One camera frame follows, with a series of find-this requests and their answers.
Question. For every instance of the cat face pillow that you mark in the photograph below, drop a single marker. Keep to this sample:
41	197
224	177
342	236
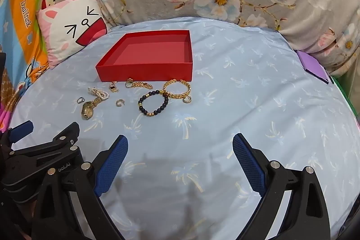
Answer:
70	32

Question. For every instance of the light blue palm-print bedsheet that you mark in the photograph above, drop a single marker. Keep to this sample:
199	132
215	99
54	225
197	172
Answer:
225	105

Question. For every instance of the orange blue cartoon pillow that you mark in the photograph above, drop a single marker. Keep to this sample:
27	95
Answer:
19	32

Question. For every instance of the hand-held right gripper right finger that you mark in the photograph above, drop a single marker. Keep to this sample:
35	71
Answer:
249	164

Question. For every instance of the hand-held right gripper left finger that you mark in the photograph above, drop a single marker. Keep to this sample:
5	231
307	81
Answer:
112	167

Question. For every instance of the gold ear cuff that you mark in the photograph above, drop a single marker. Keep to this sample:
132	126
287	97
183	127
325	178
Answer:
120	102

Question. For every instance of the purple flat object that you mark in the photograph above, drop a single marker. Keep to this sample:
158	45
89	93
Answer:
313	65

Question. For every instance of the green object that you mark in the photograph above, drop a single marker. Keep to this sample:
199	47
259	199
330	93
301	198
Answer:
346	89

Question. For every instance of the red cardboard box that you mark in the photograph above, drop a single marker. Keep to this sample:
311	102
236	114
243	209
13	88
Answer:
140	71

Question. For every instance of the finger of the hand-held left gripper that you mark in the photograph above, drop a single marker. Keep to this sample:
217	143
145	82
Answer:
21	129
66	137

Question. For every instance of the gold wristwatch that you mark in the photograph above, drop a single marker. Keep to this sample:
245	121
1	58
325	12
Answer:
90	108

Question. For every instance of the black and gold earring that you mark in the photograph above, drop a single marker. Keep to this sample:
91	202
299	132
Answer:
113	86

